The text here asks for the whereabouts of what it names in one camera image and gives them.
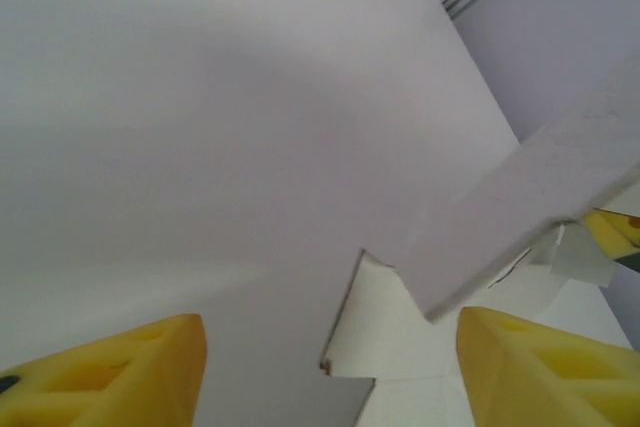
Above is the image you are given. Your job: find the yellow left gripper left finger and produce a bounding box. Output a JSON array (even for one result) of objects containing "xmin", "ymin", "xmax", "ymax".
[{"xmin": 0, "ymin": 313, "xmax": 208, "ymax": 427}]

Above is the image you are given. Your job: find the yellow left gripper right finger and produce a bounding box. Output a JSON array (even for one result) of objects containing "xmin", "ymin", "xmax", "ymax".
[{"xmin": 457, "ymin": 305, "xmax": 640, "ymax": 427}]

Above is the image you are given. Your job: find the clear plastic box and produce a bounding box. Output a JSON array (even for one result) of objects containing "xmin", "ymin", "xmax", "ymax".
[{"xmin": 318, "ymin": 48, "xmax": 640, "ymax": 427}]

